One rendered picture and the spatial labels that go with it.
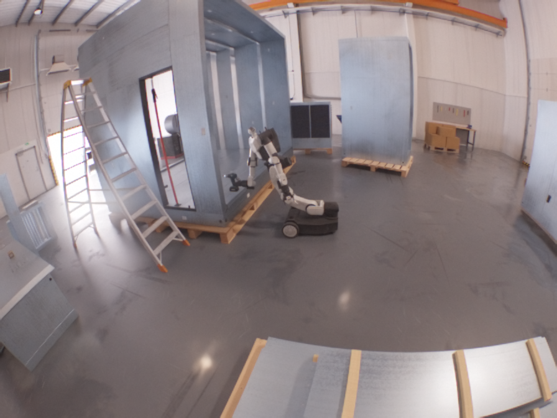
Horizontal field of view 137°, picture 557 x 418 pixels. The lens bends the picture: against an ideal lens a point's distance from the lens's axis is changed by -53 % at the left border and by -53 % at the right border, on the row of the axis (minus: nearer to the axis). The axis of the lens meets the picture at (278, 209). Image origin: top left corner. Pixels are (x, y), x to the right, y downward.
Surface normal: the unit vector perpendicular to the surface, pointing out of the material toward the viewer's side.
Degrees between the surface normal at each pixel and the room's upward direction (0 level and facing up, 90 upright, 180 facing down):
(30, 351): 90
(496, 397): 0
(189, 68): 90
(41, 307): 90
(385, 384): 0
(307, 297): 0
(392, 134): 90
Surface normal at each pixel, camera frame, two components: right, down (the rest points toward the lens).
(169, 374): -0.07, -0.89
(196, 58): -0.29, 0.44
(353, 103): -0.59, 0.40
